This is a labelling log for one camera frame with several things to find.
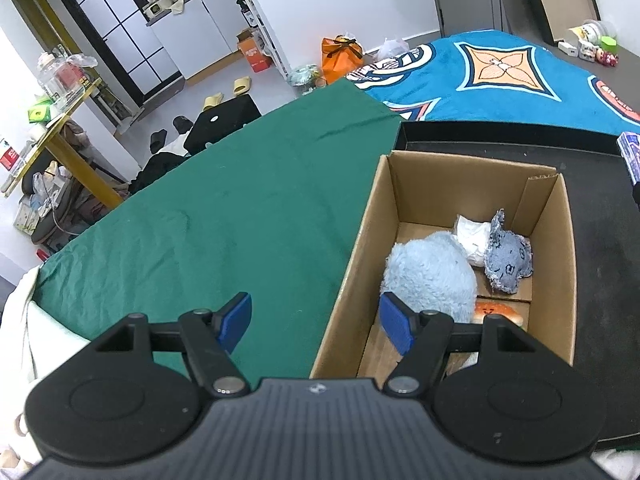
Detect orange burger plush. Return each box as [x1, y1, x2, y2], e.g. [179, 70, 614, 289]
[472, 301, 524, 327]

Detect light blue fluffy plush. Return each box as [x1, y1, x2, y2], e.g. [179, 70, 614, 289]
[380, 231, 477, 323]

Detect white stuffing bag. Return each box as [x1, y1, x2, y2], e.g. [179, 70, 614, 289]
[452, 216, 491, 268]

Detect grey denim soft toy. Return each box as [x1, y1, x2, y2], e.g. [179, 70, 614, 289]
[484, 209, 534, 295]

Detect green cloth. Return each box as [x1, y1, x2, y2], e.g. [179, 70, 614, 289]
[34, 80, 400, 382]

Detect brown cardboard box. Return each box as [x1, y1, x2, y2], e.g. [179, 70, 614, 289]
[310, 151, 577, 382]

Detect black tray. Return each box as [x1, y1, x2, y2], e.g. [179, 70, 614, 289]
[395, 120, 639, 450]

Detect black chair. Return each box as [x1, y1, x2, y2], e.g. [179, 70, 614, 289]
[183, 94, 262, 155]

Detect yellow slipper left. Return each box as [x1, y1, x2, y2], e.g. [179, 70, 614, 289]
[202, 92, 224, 112]

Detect yellow slipper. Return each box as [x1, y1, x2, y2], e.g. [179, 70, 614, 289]
[233, 76, 252, 96]
[202, 92, 224, 112]

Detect yellow slipper right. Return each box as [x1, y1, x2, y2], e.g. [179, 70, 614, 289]
[233, 76, 252, 96]

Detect yellow leg table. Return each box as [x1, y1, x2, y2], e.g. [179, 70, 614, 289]
[1, 78, 122, 210]

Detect blue patterned blanket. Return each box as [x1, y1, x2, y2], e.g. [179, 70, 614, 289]
[346, 29, 639, 136]

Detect orange cardboard box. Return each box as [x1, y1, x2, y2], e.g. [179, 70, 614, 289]
[236, 28, 272, 73]

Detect purple tissue pack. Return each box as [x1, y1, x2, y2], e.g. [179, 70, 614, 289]
[616, 131, 640, 185]

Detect white plastic bag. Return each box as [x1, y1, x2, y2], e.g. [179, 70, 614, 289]
[374, 39, 410, 62]

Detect orange gift bag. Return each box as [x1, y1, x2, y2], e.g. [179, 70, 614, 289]
[321, 36, 363, 84]

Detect glass jar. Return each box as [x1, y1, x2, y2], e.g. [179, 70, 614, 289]
[37, 52, 98, 112]

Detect white kitchen cabinet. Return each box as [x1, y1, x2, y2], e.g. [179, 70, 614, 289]
[150, 0, 248, 79]

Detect green lid jar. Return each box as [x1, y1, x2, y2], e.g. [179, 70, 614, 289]
[600, 36, 617, 54]

